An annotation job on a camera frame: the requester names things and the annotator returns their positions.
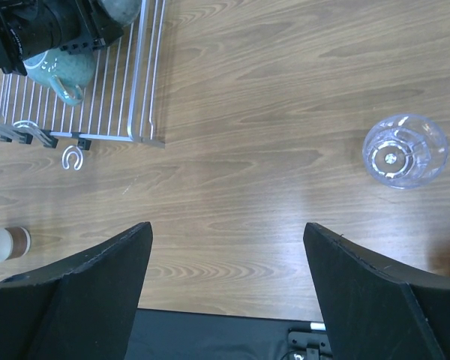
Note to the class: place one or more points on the beige brown steel tumbler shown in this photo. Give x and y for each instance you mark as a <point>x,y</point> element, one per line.
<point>14,243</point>

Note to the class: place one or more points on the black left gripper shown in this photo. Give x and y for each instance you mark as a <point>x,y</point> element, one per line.
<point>29,28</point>

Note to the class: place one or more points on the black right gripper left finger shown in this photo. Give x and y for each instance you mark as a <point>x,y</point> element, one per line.
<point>80,307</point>

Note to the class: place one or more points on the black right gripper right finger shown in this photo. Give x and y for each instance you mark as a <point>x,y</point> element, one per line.
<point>373,306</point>

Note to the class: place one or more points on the silver wire dish rack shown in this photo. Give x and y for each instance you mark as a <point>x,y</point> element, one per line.
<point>118,105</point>

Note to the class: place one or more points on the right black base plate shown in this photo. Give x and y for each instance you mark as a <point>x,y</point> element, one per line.
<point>308,345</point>

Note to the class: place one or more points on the grey green ceramic mug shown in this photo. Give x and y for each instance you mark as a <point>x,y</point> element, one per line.
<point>66,74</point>

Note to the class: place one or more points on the large teal glazed mug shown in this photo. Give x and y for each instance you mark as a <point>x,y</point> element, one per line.
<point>123,12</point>

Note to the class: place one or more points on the clear faceted glass cup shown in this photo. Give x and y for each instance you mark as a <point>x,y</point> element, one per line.
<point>405,151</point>

